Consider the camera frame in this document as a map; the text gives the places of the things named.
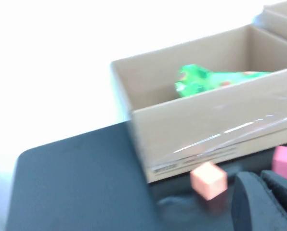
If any cardboard box with white label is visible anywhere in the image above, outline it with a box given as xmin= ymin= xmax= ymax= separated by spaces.
xmin=263 ymin=0 xmax=287 ymax=47

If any cardboard box with F2 print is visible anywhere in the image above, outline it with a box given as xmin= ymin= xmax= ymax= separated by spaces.
xmin=110 ymin=24 xmax=287 ymax=184

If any magenta foam cube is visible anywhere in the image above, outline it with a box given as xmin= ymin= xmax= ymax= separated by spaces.
xmin=271 ymin=145 xmax=287 ymax=182

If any orange foam cube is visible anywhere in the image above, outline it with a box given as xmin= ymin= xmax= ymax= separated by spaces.
xmin=190 ymin=161 xmax=228 ymax=201

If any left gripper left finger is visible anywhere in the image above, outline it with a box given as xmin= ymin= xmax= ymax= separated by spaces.
xmin=231 ymin=171 xmax=286 ymax=231

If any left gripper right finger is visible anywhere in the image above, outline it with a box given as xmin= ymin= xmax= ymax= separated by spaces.
xmin=261 ymin=169 xmax=287 ymax=231

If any green potato chips bag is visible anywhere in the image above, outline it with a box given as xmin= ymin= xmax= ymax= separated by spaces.
xmin=174 ymin=64 xmax=274 ymax=98

